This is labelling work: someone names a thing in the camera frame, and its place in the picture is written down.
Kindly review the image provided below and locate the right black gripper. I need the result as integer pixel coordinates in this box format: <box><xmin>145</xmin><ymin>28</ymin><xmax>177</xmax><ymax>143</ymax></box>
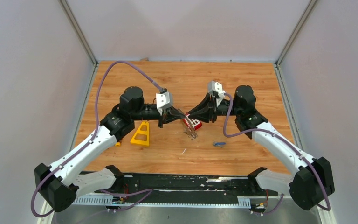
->
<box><xmin>187</xmin><ymin>93</ymin><xmax>241</xmax><ymax>123</ymax></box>

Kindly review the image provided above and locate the grey metal keyring disc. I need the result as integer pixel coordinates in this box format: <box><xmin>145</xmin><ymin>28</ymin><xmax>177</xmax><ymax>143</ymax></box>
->
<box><xmin>181</xmin><ymin>112</ymin><xmax>201</xmax><ymax>139</ymax></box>

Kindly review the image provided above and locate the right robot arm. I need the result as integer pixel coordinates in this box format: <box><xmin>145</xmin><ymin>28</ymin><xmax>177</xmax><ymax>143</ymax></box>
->
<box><xmin>189</xmin><ymin>82</ymin><xmax>335</xmax><ymax>211</ymax></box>

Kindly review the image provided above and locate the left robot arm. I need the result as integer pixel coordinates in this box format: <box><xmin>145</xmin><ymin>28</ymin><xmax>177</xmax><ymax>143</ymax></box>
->
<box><xmin>34</xmin><ymin>86</ymin><xmax>185</xmax><ymax>212</ymax></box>

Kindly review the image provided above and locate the red window toy block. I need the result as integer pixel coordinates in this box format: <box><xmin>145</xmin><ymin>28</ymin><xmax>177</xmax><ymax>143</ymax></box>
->
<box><xmin>182</xmin><ymin>112</ymin><xmax>202</xmax><ymax>131</ymax></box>

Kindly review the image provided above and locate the yellow triangular toy block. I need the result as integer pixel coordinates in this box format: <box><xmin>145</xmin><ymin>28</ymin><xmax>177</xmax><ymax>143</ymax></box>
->
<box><xmin>130</xmin><ymin>121</ymin><xmax>150</xmax><ymax>147</ymax></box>

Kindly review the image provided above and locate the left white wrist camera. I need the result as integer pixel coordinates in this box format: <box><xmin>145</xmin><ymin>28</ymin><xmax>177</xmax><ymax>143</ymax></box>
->
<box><xmin>156</xmin><ymin>91</ymin><xmax>173</xmax><ymax>115</ymax></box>

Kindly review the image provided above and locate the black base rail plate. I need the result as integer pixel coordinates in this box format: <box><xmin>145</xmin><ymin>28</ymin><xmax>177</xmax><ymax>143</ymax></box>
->
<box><xmin>80</xmin><ymin>170</ymin><xmax>280</xmax><ymax>205</ymax></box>

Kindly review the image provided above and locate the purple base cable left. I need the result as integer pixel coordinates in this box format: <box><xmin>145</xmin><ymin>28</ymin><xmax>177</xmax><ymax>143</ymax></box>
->
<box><xmin>100</xmin><ymin>188</ymin><xmax>153</xmax><ymax>214</ymax></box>

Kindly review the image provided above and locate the white slotted cable duct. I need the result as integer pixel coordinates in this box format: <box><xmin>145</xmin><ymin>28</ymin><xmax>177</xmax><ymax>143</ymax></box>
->
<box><xmin>72</xmin><ymin>195</ymin><xmax>251</xmax><ymax>209</ymax></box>

